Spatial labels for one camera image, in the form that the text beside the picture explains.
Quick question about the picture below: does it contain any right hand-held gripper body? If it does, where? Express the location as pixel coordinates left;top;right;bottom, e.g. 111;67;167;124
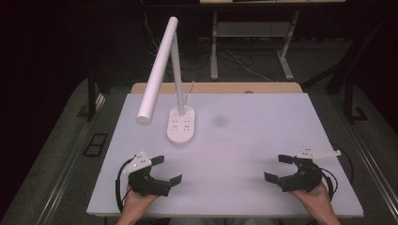
277;144;343;193

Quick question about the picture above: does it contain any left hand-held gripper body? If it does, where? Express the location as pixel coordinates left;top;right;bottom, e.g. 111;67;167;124
122;150;172;198

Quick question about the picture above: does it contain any person's left hand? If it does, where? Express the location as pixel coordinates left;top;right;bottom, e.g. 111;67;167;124
120;185;161;218

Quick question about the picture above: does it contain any person's right hand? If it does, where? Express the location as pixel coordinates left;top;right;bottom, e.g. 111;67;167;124
288;181;335;217

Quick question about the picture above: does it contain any white desk lamp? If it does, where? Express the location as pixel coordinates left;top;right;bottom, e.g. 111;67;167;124
135;16;196;145

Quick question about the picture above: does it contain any black metal stand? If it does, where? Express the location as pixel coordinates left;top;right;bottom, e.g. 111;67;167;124
76;60;107;123
300;12;398;125

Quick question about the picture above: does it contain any white desk with metal legs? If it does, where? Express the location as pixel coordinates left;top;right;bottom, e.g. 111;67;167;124
199;0;346;82

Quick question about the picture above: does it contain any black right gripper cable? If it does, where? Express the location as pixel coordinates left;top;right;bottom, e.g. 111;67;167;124
320;142;355;202

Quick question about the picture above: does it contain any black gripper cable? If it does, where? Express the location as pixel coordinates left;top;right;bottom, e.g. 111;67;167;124
320;142;355;202
115;157;136;214

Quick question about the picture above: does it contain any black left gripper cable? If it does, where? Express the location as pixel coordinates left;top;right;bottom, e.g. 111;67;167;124
115;157;136;214

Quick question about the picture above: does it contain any black floor frame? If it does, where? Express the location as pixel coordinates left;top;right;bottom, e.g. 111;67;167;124
82;132;110;158

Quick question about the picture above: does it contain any metal floor rail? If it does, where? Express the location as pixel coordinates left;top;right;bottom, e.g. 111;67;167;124
36;93;107;225
339;112;398;217

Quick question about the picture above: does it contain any white lamp cable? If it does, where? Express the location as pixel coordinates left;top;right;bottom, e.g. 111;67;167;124
184;80;196;106

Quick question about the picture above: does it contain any white floor cable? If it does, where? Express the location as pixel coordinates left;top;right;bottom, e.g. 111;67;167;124
223;49;274;83

